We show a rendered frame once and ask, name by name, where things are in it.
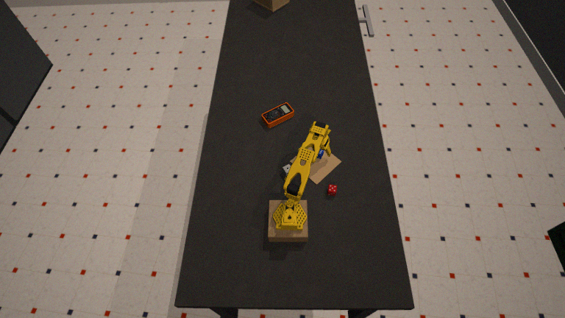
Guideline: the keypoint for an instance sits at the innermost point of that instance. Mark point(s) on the orange digital multimeter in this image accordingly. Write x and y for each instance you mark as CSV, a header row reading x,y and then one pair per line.
x,y
277,115

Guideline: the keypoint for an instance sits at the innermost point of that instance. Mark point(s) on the peach flat mat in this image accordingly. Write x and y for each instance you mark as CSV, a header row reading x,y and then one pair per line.
x,y
322,167

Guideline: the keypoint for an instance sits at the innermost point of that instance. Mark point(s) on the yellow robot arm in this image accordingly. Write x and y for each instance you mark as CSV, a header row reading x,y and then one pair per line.
x,y
292,212

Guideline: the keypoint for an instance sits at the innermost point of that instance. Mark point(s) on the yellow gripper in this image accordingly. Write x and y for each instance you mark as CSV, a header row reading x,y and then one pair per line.
x,y
325,145

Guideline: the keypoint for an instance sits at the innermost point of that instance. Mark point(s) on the red die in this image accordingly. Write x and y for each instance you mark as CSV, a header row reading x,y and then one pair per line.
x,y
331,190

